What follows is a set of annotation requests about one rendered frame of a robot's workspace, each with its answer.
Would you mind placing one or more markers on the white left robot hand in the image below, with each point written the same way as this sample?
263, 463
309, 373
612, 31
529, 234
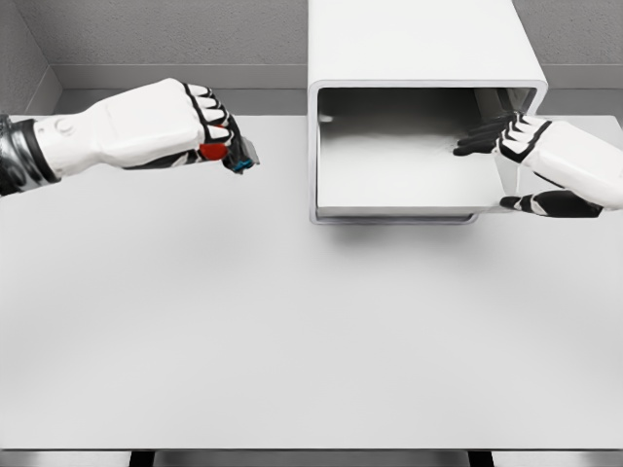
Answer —
146, 124

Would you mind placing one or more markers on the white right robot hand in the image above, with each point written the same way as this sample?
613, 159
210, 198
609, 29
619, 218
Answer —
560, 151

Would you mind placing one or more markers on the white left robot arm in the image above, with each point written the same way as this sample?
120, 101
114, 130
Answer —
48, 146

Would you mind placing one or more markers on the white cabinet drawer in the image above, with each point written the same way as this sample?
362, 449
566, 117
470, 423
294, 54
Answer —
399, 175

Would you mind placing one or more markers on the white tabletop storage cabinet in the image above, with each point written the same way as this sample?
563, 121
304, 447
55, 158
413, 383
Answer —
418, 48

